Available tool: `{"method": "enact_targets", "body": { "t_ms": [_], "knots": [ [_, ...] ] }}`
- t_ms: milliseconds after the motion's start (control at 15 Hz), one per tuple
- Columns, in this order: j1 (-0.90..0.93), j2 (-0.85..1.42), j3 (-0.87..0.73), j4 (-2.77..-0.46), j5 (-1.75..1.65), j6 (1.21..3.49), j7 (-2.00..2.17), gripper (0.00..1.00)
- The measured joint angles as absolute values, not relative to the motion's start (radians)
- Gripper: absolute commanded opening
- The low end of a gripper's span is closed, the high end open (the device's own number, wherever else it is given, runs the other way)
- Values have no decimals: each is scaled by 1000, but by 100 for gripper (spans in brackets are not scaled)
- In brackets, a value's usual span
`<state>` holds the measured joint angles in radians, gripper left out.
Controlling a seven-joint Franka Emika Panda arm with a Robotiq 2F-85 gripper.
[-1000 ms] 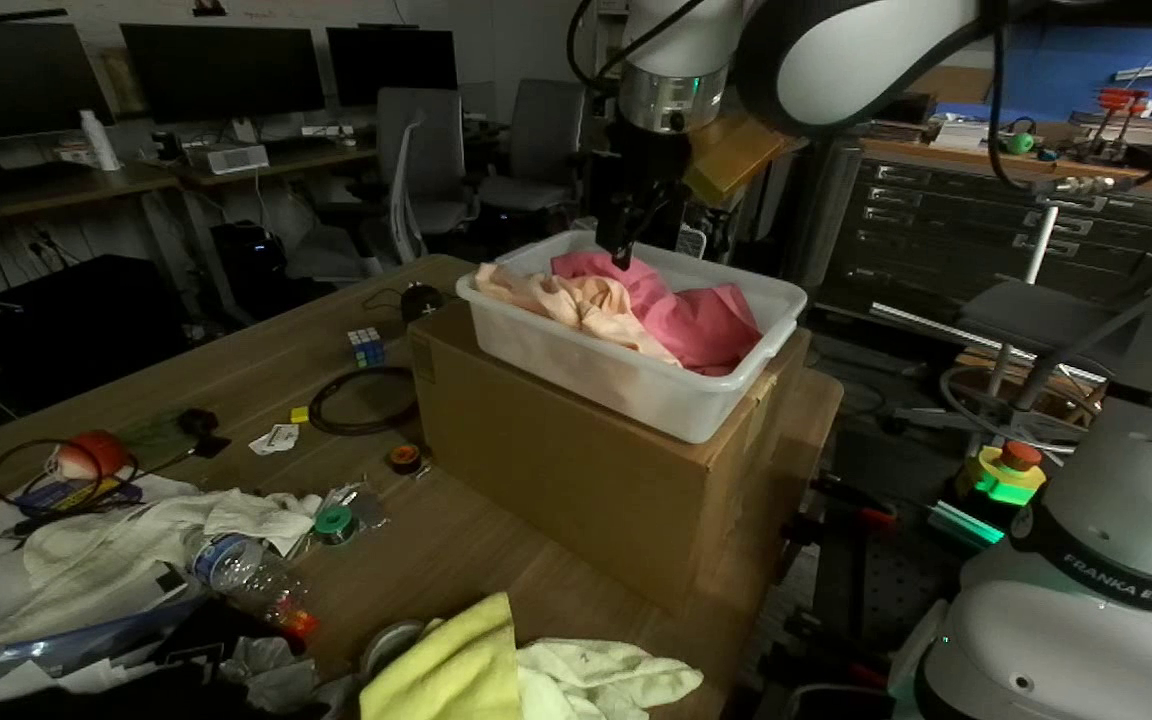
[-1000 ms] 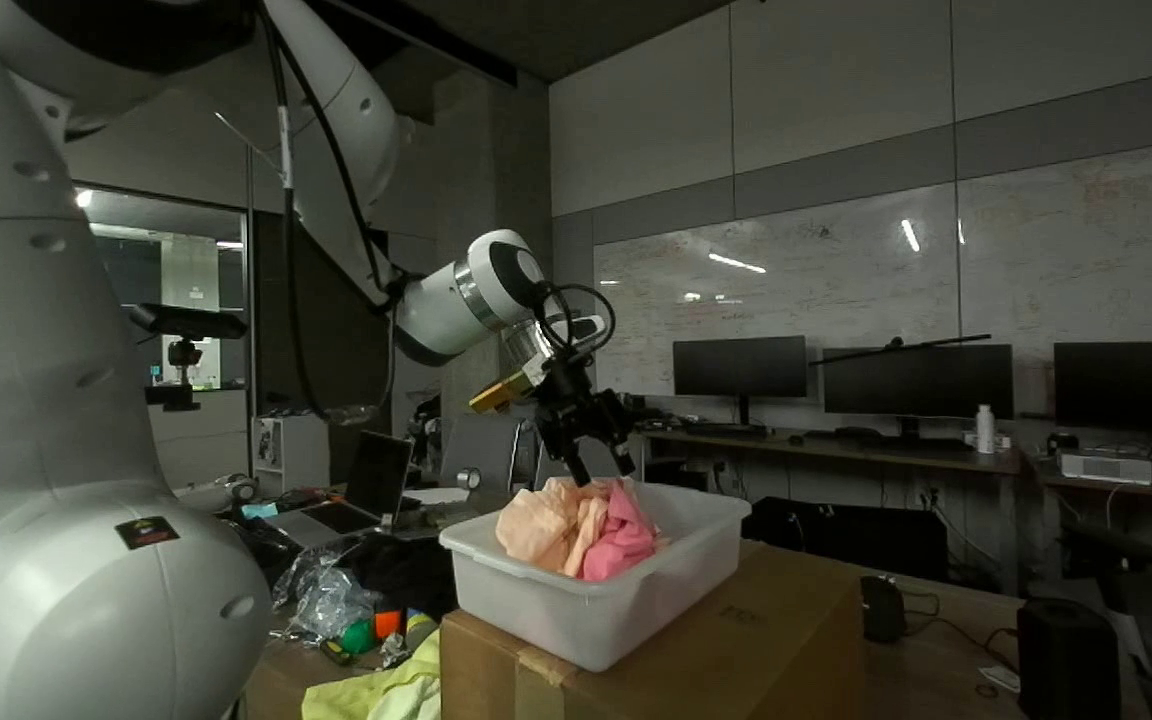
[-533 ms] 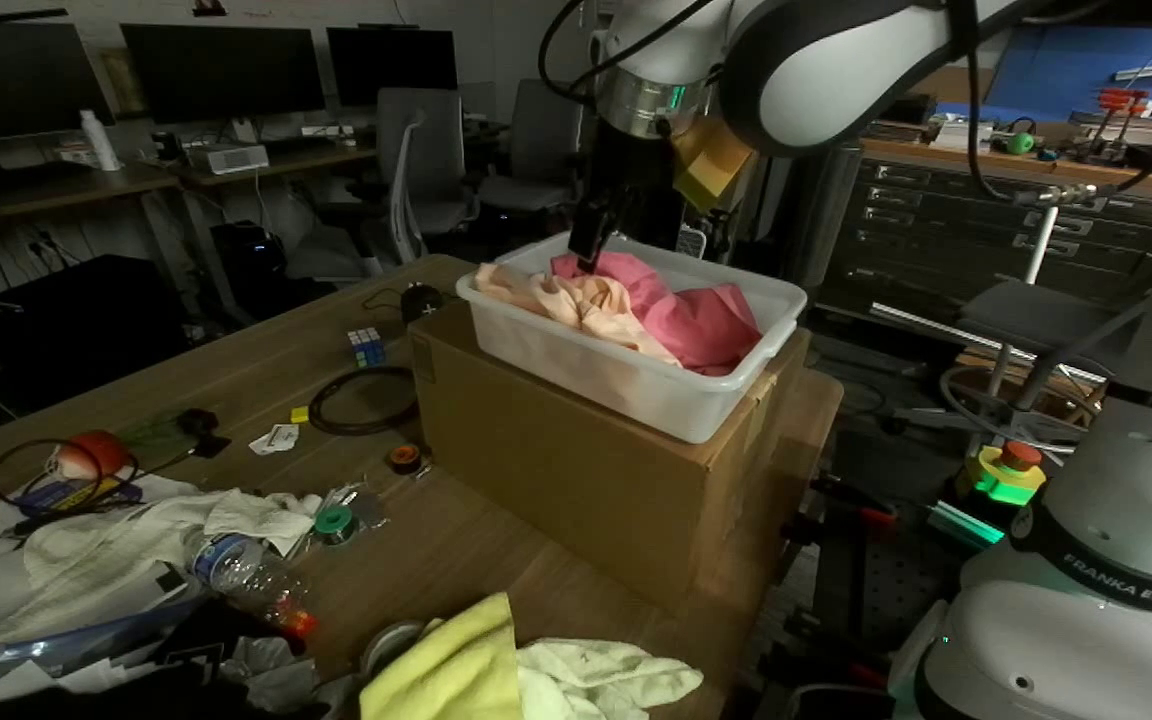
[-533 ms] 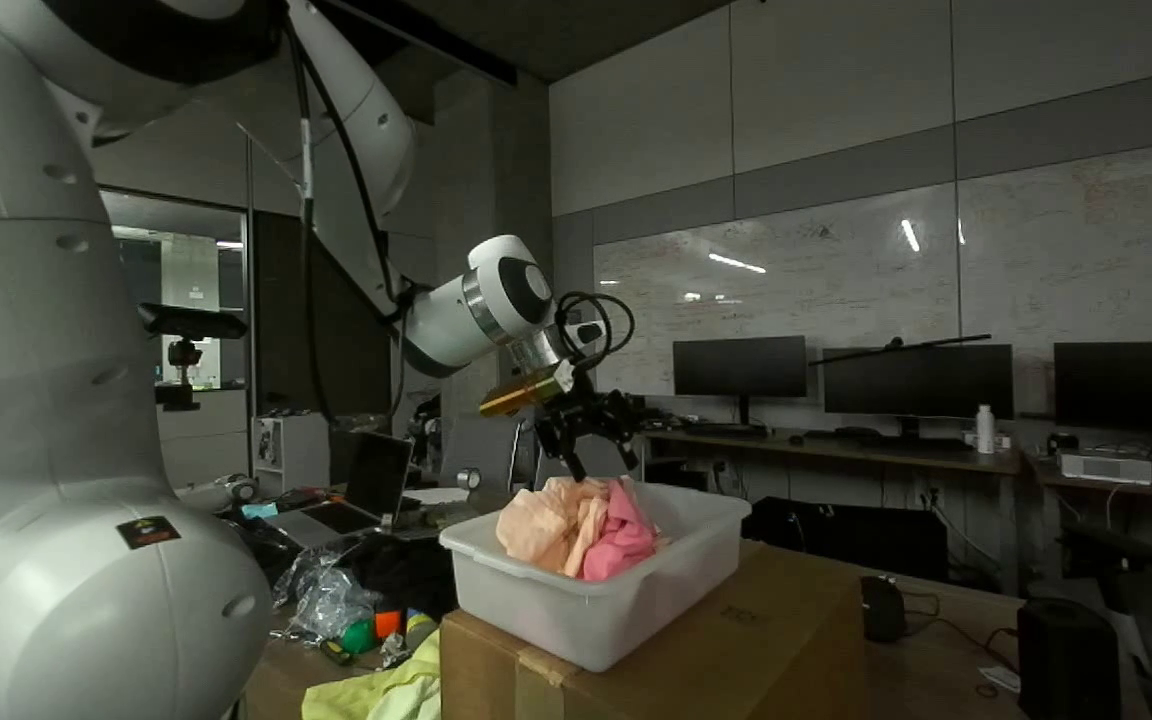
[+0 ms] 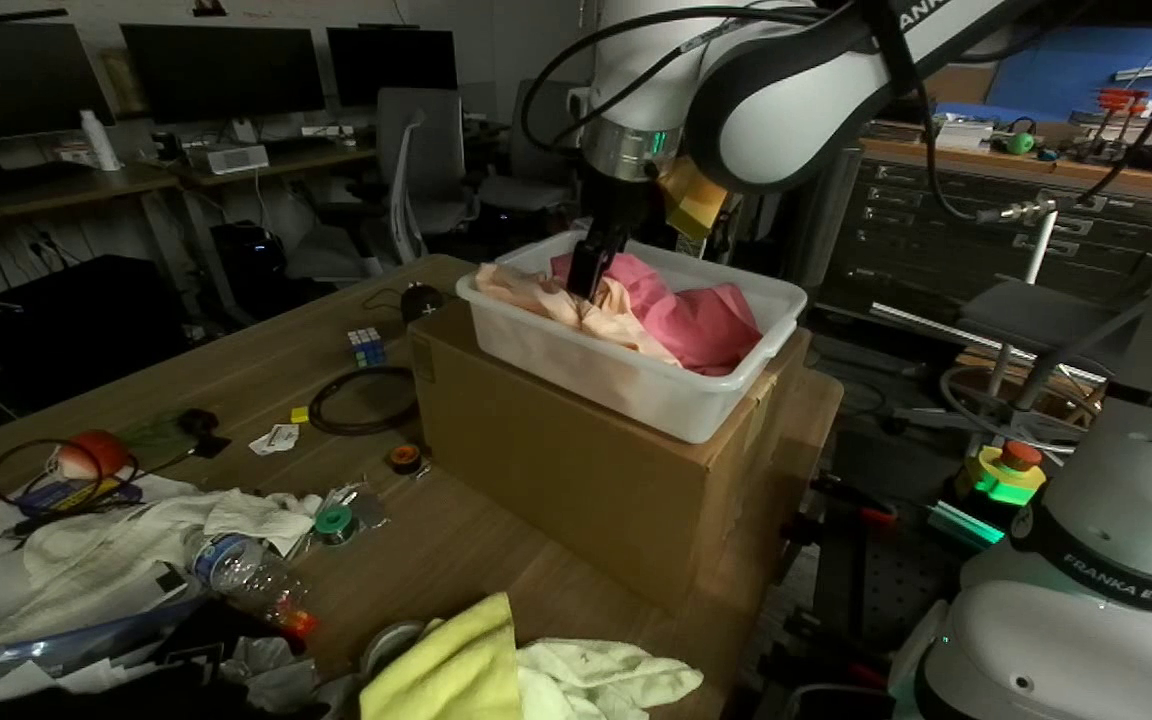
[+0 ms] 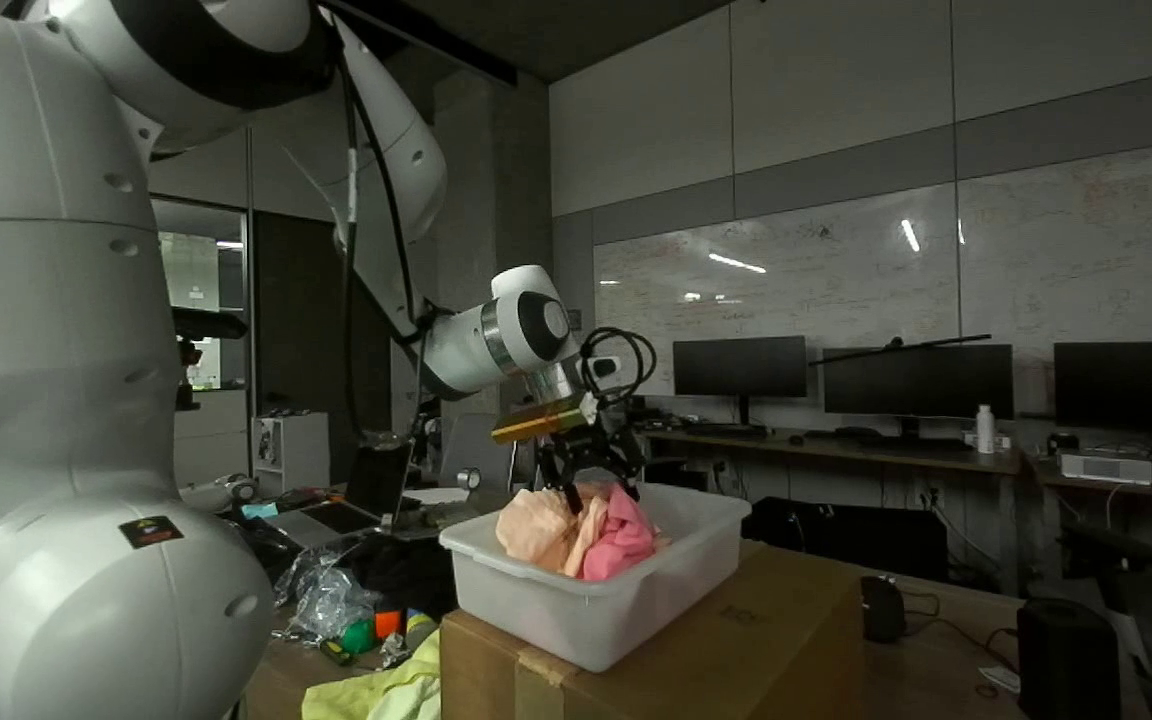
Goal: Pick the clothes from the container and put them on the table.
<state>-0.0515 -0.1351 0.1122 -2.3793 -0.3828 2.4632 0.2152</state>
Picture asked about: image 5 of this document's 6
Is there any white plastic bottle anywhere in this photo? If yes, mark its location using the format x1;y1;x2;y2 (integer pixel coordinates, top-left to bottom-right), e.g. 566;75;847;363
78;107;124;178

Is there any pink cloth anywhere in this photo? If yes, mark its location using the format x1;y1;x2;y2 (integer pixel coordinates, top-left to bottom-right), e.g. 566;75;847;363
547;254;770;376

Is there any grey office chair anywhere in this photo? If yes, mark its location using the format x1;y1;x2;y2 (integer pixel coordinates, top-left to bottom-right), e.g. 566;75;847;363
371;84;477;267

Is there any white crumpled cloth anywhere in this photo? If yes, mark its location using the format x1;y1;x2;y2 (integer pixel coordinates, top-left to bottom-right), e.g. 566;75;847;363
0;471;322;674

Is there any small black gadget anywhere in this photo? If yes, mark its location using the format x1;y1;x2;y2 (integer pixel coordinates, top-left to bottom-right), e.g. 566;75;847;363
171;403;235;462

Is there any clear red-capped plastic bottle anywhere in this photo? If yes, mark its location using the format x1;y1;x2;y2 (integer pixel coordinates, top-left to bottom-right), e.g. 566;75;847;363
187;532;324;654

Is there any yellow cloth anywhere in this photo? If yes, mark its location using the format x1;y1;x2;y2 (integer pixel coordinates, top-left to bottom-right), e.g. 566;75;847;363
355;593;527;720

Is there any wooden desk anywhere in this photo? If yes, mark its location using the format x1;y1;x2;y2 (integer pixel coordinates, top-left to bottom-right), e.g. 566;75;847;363
0;140;386;238

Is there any blue board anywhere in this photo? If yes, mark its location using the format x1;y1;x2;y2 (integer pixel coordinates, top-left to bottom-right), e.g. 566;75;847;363
980;19;1152;127

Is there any brown cardboard box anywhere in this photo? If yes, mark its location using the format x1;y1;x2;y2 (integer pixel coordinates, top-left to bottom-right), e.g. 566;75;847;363
410;303;847;617

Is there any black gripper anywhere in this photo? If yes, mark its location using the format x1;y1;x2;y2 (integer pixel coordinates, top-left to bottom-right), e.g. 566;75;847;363
566;165;672;307

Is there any black cable loop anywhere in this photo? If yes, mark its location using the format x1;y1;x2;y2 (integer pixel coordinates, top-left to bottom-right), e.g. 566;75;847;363
305;363;424;439

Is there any black round object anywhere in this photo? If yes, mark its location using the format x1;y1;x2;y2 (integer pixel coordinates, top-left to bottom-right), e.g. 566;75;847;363
396;280;448;326

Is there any black equipment rack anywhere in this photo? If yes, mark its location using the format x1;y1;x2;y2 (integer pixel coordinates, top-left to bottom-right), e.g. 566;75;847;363
822;156;1152;332

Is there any orange tape roll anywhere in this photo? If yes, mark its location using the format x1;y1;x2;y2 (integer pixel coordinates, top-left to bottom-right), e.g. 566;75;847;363
386;439;432;482

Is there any small black monitor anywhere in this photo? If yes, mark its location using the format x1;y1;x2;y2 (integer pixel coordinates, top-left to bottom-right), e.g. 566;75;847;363
324;19;465;114

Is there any orange round object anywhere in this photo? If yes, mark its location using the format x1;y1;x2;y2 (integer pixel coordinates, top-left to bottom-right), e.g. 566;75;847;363
50;428;139;491

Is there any red emergency stop button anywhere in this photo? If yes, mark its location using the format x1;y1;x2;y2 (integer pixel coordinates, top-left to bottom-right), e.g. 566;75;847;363
969;438;1054;511

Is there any peach cloth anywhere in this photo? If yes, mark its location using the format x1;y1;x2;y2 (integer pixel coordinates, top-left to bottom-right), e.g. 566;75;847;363
474;261;687;363

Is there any wide black monitor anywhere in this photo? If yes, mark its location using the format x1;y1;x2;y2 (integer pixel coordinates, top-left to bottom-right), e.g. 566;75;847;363
122;19;327;127

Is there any green tape roll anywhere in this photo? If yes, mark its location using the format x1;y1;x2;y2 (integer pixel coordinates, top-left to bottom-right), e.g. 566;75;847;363
314;491;364;547

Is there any black cabinet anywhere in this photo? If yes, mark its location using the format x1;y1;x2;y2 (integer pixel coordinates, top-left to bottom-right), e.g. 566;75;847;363
0;254;192;413

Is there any clear bluish plastic bag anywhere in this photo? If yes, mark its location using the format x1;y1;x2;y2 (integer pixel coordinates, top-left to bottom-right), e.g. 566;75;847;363
0;593;209;697

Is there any small white desk device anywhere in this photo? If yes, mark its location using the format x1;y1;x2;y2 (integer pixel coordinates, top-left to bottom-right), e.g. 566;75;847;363
205;140;274;180

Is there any pale green towel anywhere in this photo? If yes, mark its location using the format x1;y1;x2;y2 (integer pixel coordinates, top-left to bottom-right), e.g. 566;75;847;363
512;638;708;720

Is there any small white paper piece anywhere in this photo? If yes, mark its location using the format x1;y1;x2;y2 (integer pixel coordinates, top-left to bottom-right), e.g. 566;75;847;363
244;422;305;462

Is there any large black monitor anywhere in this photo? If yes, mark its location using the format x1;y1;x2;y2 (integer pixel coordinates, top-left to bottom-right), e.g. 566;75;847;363
0;15;110;148

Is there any white translucent plastic container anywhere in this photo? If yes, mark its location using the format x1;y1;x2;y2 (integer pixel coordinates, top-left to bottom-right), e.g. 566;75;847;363
454;230;812;448

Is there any yellow wrist camera mount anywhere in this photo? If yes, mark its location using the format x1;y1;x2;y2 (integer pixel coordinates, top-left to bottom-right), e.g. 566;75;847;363
662;156;738;250

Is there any small blue white cube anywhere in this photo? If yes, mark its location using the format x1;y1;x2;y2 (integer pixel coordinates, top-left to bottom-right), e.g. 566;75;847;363
345;326;388;374

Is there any clear plastic bubble wrap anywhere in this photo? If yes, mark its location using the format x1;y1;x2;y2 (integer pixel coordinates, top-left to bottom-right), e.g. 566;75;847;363
209;633;331;716

